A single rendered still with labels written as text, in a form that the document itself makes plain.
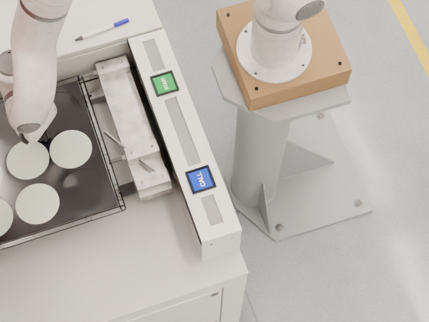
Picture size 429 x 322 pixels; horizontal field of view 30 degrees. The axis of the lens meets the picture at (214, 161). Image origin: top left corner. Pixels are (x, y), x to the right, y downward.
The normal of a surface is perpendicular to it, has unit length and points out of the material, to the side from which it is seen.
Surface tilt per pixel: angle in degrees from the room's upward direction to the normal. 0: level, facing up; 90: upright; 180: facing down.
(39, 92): 56
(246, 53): 4
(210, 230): 0
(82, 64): 90
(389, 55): 0
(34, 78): 47
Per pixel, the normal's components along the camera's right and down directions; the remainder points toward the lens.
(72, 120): 0.01, -0.41
